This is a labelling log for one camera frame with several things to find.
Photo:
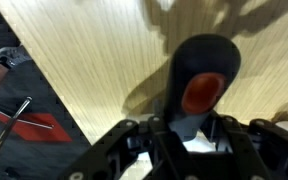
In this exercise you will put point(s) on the thin metal rod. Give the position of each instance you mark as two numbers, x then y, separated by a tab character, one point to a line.
34	122

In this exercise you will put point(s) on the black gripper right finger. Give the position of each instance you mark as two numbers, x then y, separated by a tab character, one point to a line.
267	150

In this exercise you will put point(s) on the gray lumpy floor object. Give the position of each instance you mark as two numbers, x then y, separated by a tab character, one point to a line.
14	55

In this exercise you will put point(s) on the shiny metal rod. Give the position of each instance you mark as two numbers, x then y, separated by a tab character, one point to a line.
7	128

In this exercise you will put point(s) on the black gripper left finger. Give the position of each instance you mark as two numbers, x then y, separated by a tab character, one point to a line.
117	150

